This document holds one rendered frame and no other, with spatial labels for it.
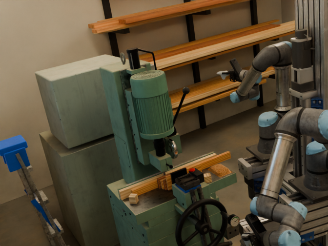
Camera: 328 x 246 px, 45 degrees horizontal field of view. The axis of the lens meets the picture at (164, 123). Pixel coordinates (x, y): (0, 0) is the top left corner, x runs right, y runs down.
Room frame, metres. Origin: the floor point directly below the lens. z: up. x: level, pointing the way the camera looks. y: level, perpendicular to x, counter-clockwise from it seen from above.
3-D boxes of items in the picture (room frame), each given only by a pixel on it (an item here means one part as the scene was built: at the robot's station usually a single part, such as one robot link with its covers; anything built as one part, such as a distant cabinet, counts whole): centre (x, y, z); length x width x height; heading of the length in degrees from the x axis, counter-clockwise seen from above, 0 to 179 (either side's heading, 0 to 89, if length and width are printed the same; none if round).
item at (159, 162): (1.90, 0.05, 1.03); 0.14 x 0.07 x 0.09; 25
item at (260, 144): (2.25, -0.63, 0.87); 0.15 x 0.15 x 0.10
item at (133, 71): (2.01, 0.10, 1.53); 0.08 x 0.08 x 0.17; 25
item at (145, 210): (1.80, -0.04, 0.87); 0.61 x 0.30 x 0.06; 115
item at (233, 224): (1.79, -0.28, 0.65); 0.06 x 0.04 x 0.08; 115
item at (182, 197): (1.72, -0.08, 0.91); 0.15 x 0.14 x 0.09; 115
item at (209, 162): (1.93, -0.06, 0.92); 0.62 x 0.02 x 0.04; 115
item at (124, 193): (1.91, 0.01, 0.92); 0.60 x 0.02 x 0.05; 115
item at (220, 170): (1.92, -0.26, 0.91); 0.12 x 0.09 x 0.03; 25
